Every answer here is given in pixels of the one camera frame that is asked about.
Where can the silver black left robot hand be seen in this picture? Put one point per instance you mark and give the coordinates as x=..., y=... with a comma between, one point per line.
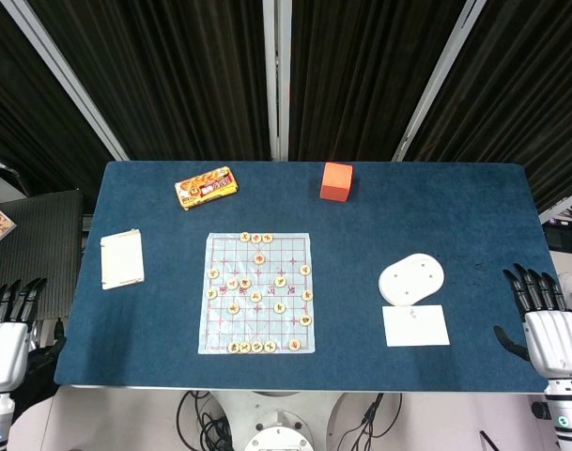
x=4, y=347

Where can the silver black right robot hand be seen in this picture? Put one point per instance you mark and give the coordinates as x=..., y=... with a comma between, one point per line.
x=553, y=343

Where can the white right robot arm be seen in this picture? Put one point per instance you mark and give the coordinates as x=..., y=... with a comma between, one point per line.
x=567, y=413

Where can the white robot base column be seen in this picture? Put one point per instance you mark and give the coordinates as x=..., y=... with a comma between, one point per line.
x=278, y=418

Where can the translucent chess board sheet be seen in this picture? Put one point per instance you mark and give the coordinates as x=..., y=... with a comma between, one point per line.
x=262, y=324

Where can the black chair caster leg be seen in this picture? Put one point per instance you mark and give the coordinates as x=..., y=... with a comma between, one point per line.
x=540, y=409

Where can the white paper card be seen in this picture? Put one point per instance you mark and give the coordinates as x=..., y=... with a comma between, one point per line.
x=415, y=326

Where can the cream wooden flat box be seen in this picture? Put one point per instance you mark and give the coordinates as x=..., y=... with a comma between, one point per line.
x=122, y=259

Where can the white oval plate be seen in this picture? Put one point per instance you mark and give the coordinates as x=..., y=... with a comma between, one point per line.
x=410, y=280

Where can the blue felt table mat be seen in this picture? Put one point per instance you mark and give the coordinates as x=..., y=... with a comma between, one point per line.
x=351, y=263

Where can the orange yellow snack box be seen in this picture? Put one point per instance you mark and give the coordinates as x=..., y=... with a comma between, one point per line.
x=206, y=188

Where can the orange cube block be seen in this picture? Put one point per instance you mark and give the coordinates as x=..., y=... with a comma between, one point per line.
x=335, y=184

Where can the black pleated curtain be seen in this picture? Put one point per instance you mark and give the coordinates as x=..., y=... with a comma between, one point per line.
x=182, y=75

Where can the grey aluminium frame post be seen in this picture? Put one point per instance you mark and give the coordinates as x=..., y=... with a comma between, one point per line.
x=65, y=77
x=438, y=80
x=276, y=80

